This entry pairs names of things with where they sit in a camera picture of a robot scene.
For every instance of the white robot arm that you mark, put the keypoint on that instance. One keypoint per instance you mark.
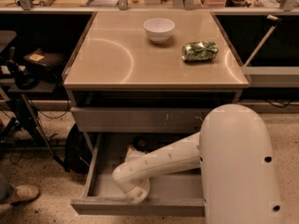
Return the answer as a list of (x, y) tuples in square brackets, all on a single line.
[(233, 150)]

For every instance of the grey drawer cabinet with counter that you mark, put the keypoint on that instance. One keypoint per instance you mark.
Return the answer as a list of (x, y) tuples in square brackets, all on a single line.
[(116, 65)]

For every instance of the closed grey top drawer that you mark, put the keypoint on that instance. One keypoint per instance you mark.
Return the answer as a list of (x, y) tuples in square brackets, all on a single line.
[(139, 120)]

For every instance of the black bag with label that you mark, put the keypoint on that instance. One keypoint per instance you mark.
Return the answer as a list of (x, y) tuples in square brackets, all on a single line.
[(46, 65)]

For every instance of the tan shoe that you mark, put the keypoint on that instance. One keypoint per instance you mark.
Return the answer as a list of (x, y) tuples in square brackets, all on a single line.
[(23, 193)]

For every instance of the grey pole with handle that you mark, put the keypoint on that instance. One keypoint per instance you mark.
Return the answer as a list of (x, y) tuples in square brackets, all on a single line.
[(275, 21)]

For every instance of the open grey middle drawer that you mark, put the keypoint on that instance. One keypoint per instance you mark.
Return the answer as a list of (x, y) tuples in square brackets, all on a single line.
[(178, 195)]

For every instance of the crushed green soda can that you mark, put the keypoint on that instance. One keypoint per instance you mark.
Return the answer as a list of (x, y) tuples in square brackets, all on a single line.
[(199, 51)]

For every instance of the black stand with cables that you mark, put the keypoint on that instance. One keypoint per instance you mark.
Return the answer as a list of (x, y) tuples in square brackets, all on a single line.
[(21, 107)]

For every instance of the white ceramic bowl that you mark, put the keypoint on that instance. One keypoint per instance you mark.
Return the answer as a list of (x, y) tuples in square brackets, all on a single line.
[(158, 30)]

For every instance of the dark blue pepsi can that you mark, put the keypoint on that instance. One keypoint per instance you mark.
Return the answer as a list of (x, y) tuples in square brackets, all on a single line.
[(139, 143)]

